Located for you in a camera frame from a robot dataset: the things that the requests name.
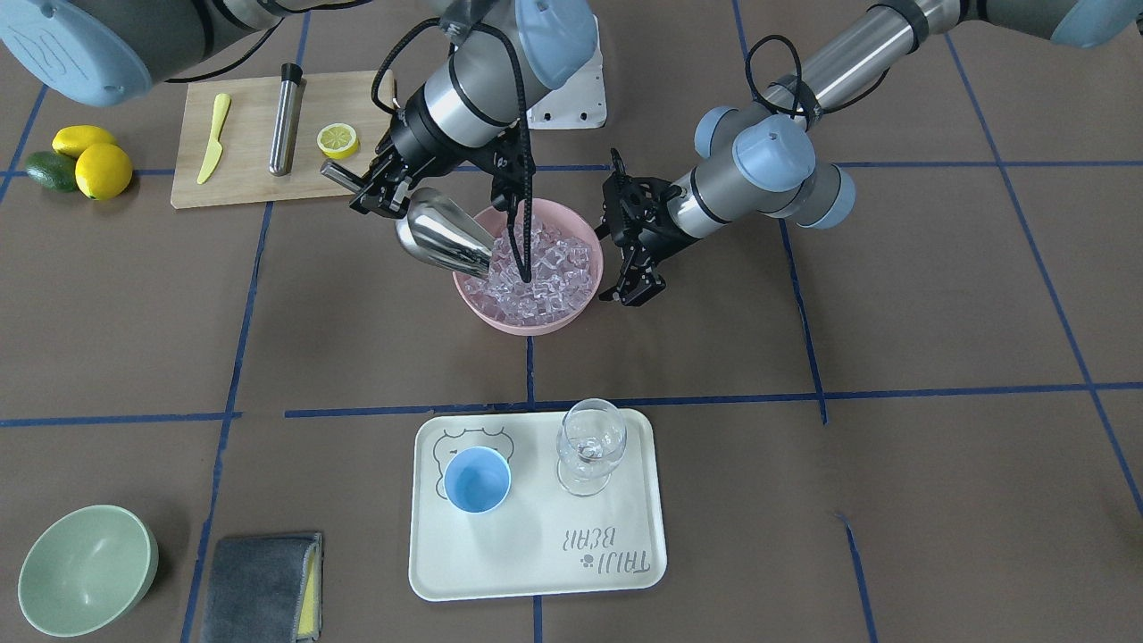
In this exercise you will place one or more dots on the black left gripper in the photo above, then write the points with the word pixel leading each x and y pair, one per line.
pixel 654 224

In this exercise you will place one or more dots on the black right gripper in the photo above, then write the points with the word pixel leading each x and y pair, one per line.
pixel 408 141

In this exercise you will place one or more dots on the silver metal ice scoop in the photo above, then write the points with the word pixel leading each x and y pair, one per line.
pixel 435 230

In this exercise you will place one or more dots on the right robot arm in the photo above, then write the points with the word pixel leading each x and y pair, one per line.
pixel 507 55

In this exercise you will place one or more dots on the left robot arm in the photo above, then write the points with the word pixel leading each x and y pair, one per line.
pixel 760 159

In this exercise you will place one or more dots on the pile of clear ice cubes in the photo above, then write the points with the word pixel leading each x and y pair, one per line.
pixel 563 275

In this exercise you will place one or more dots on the light blue cup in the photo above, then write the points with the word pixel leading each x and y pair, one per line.
pixel 477 480

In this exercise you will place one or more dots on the lemon half slice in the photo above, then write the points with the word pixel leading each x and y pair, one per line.
pixel 338 141

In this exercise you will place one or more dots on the pink bowl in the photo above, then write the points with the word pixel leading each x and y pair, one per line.
pixel 557 215

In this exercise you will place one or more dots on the steel cylinder muddler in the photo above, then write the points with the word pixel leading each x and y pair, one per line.
pixel 284 134

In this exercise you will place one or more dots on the wooden cutting board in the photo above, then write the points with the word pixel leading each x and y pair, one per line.
pixel 242 175

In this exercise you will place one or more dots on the clear wine glass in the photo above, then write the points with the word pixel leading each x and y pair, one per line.
pixel 591 441

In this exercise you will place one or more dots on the yellow plastic knife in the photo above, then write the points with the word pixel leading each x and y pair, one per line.
pixel 214 147

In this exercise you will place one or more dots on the cream bear tray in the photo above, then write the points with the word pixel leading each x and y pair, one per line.
pixel 541 540

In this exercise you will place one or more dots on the yellow lemon large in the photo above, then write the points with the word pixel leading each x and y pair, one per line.
pixel 103 171

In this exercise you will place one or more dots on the yellow lemon small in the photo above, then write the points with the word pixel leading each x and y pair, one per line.
pixel 73 140

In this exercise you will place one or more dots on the green lime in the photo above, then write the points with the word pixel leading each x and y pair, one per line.
pixel 52 170

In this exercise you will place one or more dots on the grey folded cloth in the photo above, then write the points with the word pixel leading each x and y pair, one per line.
pixel 265 589

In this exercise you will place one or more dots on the green bowl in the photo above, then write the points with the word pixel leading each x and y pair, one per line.
pixel 87 570

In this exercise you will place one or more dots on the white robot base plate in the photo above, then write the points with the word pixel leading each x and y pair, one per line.
pixel 579 104

